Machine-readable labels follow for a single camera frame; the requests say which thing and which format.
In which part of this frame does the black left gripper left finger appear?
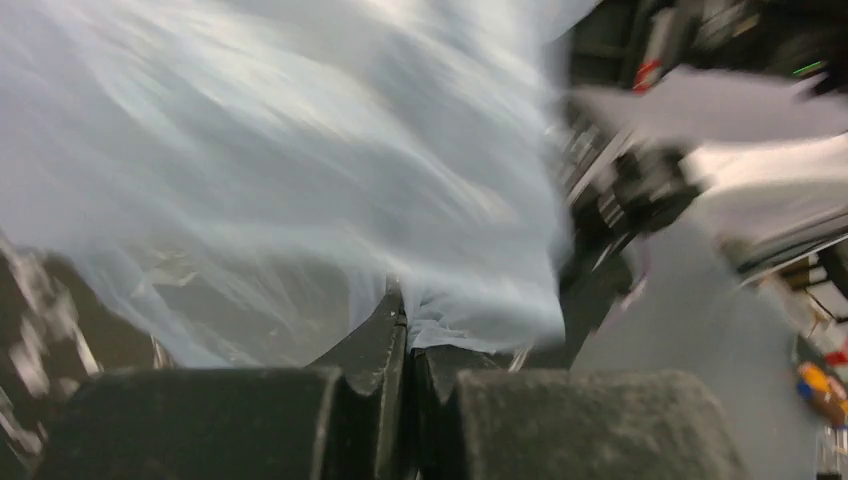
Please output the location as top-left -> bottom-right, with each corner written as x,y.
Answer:
34,289 -> 408,480

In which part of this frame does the translucent blue plastic bag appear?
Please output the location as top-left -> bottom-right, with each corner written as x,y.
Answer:
1,1 -> 595,366

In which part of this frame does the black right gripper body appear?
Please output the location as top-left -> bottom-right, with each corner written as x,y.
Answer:
560,1 -> 847,292

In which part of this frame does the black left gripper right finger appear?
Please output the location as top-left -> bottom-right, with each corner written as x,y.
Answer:
412,347 -> 746,479

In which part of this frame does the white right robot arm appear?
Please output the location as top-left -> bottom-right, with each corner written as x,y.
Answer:
555,1 -> 847,288

